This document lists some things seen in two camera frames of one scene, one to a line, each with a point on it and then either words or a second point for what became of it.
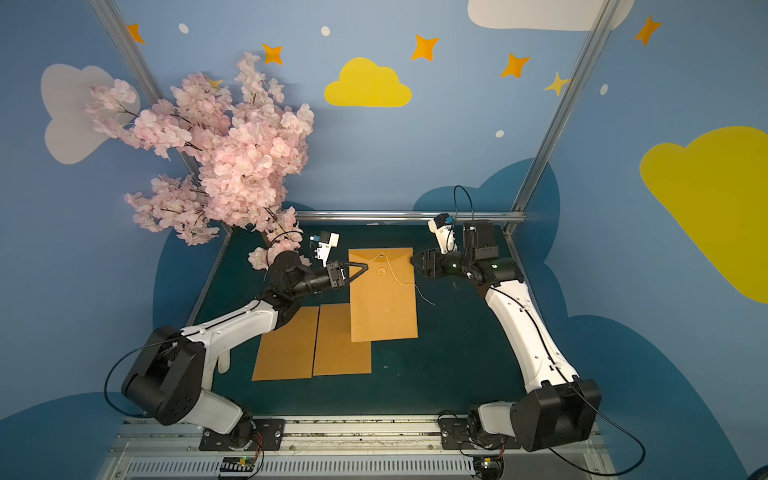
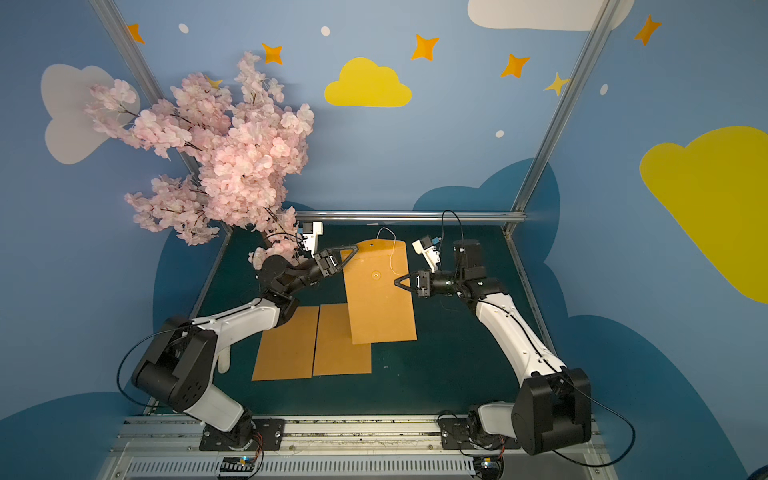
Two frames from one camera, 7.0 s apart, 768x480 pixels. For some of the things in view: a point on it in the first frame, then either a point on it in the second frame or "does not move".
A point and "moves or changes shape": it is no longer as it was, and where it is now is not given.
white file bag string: [398, 280] moves or changes shape
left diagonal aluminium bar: [136, 59] does not move
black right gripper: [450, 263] to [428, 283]
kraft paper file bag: [335, 353] does not move
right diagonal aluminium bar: [581, 66] does not move
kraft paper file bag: [383, 299] does not move
